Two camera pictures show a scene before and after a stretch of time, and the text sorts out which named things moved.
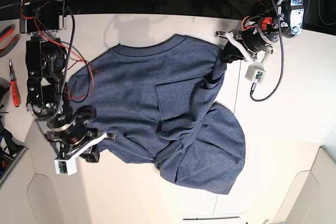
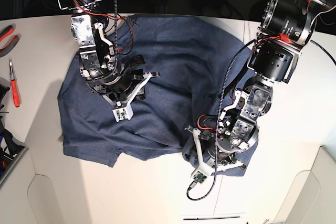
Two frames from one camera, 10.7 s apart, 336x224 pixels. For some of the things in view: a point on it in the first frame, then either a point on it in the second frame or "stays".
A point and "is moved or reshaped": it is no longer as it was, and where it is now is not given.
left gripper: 74,138 → 121,90
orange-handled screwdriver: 14,88 stays
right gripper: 255,44 → 205,166
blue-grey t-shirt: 160,104 is moved or reshaped
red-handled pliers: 3,34 stays
